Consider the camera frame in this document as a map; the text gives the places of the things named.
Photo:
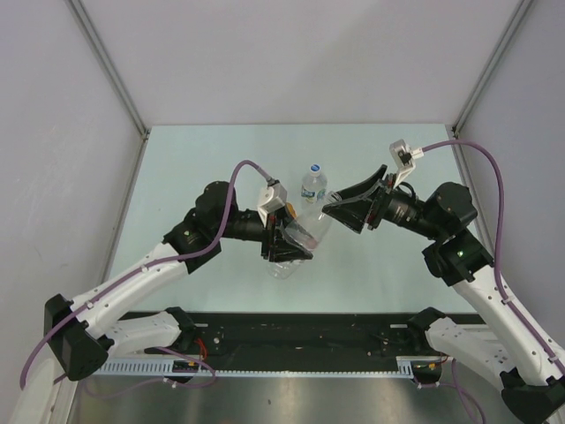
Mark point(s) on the left aluminium frame post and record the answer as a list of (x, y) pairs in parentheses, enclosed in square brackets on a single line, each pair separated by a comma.
[(95, 42)]

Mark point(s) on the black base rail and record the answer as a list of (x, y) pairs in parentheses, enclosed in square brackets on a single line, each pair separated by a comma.
[(216, 334)]

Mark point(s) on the small orange juice bottle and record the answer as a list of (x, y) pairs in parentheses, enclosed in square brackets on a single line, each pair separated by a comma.
[(292, 212)]

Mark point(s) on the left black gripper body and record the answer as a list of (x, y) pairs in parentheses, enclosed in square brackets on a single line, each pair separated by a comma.
[(273, 226)]

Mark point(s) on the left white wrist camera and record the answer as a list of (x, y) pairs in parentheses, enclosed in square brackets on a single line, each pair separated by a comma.
[(271, 198)]

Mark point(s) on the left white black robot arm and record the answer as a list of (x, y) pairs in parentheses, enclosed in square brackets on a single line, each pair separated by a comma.
[(83, 333)]

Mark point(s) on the slotted cable duct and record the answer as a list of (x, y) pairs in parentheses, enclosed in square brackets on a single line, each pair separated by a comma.
[(364, 367)]

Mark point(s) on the clear unlabeled plastic bottle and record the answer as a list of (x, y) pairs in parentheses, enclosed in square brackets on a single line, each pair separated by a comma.
[(308, 229)]

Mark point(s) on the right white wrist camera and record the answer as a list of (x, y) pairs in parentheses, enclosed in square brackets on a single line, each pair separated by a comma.
[(405, 159)]

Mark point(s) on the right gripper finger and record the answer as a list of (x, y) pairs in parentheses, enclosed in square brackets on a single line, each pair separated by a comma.
[(354, 213), (363, 186)]

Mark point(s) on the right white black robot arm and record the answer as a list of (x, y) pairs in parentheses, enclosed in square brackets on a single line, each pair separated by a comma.
[(526, 366)]

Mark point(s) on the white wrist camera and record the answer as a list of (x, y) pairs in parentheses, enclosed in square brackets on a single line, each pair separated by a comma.
[(405, 159), (271, 198)]

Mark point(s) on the blue bottle cap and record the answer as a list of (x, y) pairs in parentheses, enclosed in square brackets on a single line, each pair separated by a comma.
[(315, 168)]

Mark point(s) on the aluminium frame post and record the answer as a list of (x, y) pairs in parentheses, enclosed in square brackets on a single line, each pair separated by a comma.
[(508, 35), (95, 42)]

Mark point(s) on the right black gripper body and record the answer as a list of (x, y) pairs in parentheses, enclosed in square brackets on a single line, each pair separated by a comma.
[(381, 200)]

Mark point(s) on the right aluminium frame post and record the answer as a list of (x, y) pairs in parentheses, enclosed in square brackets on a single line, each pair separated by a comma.
[(508, 35)]

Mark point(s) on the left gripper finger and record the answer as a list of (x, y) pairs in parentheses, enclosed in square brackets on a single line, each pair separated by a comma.
[(297, 233), (295, 252)]

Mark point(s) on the blue labeled water bottle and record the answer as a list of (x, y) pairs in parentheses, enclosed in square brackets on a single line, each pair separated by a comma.
[(313, 189)]

